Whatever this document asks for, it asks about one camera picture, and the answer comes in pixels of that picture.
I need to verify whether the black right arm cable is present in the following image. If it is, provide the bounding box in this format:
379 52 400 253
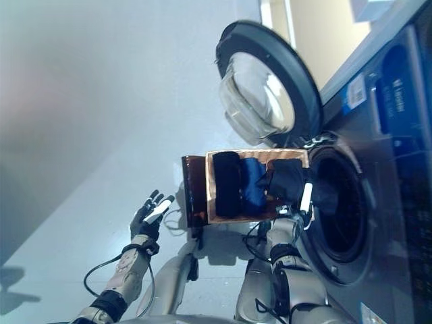
242 222 294 318

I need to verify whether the silver left robot leg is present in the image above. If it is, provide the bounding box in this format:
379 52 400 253
136 252 200 318

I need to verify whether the grey front-load washing machine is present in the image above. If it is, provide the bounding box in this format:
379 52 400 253
296 0 432 324

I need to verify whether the blue garment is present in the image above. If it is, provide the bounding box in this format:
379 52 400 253
240 157 271 213

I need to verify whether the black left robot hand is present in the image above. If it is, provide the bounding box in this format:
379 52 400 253
130 189 176 242

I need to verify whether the large black garment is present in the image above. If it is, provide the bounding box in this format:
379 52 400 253
212 151 242 217

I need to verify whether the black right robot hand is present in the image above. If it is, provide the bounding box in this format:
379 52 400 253
296 182 317 231

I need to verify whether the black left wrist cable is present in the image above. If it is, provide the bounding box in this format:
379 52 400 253
83 256 156 318

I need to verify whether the silver robot leg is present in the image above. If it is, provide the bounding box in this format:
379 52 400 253
234 258 281 321
136 252 200 318

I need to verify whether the silver right robot leg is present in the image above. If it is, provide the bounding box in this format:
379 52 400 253
234 258 281 321

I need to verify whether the grey robot torso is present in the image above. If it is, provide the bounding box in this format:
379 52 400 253
77 312 237 324

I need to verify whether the dark brown glossy stool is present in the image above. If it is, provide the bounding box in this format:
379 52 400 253
181 154 210 250

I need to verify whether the round glass washer door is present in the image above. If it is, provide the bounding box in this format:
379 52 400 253
214 20 325 149

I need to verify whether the rectangular wicker laundry basket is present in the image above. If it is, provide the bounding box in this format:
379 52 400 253
204 148 317 225

